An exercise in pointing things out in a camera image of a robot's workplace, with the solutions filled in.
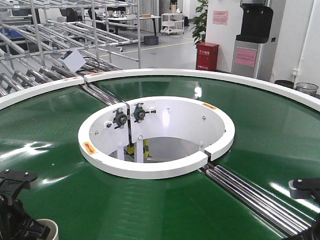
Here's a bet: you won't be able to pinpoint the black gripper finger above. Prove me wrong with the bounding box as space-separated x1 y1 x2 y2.
288 177 320 200

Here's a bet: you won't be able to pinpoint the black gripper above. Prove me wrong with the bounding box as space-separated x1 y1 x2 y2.
0 169 51 240

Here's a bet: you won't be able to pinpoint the green circular conveyor belt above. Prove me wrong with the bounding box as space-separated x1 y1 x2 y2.
0 76 320 240

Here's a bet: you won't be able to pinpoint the white outer conveyor rim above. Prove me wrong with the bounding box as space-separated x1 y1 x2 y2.
0 68 320 111

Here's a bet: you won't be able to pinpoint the black round waste bin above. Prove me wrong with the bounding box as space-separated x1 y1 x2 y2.
274 79 294 89

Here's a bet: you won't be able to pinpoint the steel transfer rollers near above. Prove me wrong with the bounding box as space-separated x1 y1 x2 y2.
200 163 315 240

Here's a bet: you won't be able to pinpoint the steel transfer rollers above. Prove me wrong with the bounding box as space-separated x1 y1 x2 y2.
200 163 315 240
80 83 122 106

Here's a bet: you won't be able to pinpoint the left black bearing block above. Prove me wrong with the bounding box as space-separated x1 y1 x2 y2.
113 108 128 129

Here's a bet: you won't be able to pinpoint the black bearing block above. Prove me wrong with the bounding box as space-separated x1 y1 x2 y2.
113 108 128 129
133 102 157 123

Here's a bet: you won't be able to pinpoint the steel transfer rollers far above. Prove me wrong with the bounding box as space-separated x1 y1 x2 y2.
80 83 122 106

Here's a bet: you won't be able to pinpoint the white control box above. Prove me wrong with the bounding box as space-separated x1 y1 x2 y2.
58 48 86 73

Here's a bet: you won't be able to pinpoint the metal roller rack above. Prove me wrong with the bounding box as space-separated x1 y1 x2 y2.
0 0 141 97

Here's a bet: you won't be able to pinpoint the right black bearing block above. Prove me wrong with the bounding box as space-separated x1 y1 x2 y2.
133 102 157 123

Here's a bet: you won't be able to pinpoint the red fire extinguisher cabinet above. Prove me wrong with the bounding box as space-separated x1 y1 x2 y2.
196 42 220 71

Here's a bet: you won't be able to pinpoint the grey black water dispenser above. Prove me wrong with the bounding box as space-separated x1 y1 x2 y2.
231 0 274 78

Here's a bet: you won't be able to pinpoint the green potted plant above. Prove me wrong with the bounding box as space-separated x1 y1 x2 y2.
190 0 209 45

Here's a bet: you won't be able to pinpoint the white office desk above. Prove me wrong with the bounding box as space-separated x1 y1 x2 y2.
103 14 160 36

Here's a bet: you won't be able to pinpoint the dark grey floor crate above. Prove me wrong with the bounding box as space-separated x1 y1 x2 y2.
143 35 159 46

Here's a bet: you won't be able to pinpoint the white shelf cart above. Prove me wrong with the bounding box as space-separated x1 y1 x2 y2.
160 13 184 35

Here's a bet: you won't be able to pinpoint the wire mesh waste bin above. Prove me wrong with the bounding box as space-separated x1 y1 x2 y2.
295 82 319 97

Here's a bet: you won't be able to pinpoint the white inner conveyor ring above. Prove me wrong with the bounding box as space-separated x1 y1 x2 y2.
77 95 236 180

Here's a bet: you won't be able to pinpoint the pink wall notice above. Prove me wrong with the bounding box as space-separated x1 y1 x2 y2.
212 10 229 25

